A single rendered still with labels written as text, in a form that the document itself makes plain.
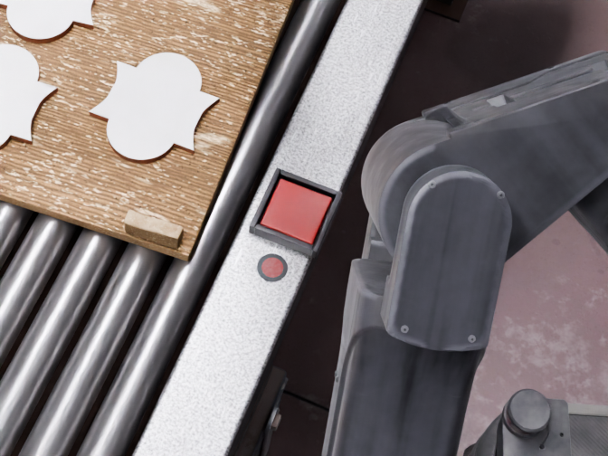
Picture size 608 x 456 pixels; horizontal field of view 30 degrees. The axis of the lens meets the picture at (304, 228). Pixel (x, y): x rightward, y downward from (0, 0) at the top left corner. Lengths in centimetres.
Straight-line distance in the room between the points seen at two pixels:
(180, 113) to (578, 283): 123
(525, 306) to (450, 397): 176
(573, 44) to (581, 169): 212
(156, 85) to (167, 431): 37
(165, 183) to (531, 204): 78
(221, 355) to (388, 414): 67
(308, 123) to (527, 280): 107
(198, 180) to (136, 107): 11
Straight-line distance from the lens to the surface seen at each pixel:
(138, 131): 121
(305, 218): 119
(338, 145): 125
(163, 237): 114
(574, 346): 223
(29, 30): 129
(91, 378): 113
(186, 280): 116
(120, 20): 130
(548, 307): 225
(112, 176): 120
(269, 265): 117
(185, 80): 125
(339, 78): 129
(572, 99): 45
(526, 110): 44
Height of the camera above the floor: 198
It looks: 63 degrees down
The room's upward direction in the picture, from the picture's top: 11 degrees clockwise
